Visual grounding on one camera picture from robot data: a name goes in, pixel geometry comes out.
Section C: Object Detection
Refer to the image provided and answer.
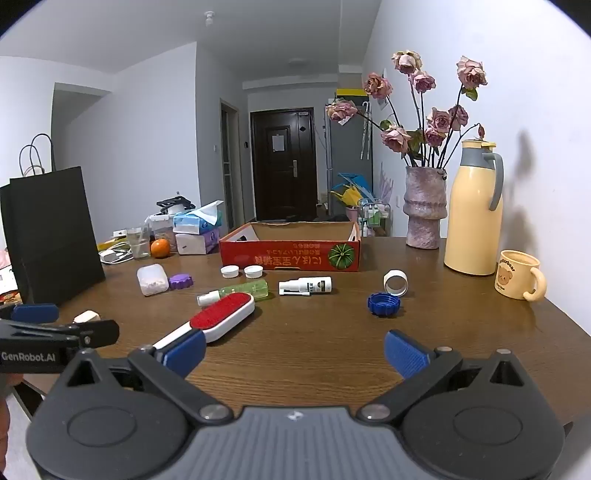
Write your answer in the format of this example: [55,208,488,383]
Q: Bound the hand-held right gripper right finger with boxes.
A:
[355,329,532,423]

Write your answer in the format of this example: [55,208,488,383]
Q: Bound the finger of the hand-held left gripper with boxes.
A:
[0,319,120,348]
[0,303,60,325]

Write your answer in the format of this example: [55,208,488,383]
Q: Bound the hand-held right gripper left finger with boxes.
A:
[60,330,234,423]

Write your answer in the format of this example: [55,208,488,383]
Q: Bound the blue ridged cap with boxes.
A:
[368,292,401,318]

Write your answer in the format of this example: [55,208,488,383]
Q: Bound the red and white lint brush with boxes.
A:
[151,292,256,365]

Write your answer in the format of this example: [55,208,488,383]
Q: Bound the white plastic container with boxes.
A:
[137,264,169,297]

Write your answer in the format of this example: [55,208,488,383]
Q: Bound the green spray bottle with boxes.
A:
[196,279,269,308]

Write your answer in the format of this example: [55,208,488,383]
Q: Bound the red cardboard box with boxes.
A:
[219,220,362,273]

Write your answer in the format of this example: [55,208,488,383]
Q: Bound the black paper bag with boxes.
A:
[0,134,107,308]

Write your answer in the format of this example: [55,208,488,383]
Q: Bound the clear glass cup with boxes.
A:
[126,226,151,259]

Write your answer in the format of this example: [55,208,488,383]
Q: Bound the white spray bottle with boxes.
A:
[278,276,333,296]

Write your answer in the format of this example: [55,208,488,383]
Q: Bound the purple tissue pack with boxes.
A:
[175,227,221,256]

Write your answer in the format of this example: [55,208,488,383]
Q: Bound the clear plastic food container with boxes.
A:
[145,213,178,252]

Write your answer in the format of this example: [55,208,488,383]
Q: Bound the yellow bear mug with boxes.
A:
[494,250,548,302]

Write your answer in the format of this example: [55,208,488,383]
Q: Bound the blue tissue pack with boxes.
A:
[172,200,225,234]

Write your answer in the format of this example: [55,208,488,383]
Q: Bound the white trolley with bottles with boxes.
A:
[358,198,393,237]

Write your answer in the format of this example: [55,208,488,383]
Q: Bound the pink ceramic vase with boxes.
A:
[403,165,450,250]

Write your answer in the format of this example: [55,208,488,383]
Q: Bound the yellow thermos jug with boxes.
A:
[444,139,505,276]

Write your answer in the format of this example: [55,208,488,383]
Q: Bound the black folding stand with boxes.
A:
[156,196,195,215]

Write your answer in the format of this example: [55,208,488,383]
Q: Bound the blue and yellow bags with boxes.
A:
[330,172,374,208]

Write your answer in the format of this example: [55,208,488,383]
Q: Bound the grey interior door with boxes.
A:
[220,98,242,232]

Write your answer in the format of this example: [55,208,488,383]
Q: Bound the dark entrance door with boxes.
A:
[250,108,319,221]

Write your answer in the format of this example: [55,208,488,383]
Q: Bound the grey refrigerator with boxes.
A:
[323,95,374,206]

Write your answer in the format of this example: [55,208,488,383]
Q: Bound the white hanging umbrella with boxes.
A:
[359,102,374,161]

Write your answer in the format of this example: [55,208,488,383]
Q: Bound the bunch of dried pink roses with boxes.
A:
[325,50,489,169]

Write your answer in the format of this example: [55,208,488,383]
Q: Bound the white charger with cables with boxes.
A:
[99,247,134,265]

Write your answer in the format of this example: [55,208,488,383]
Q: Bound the white tape ring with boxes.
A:
[383,270,409,296]

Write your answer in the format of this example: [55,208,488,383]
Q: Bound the purple wall sticker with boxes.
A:
[379,161,394,204]

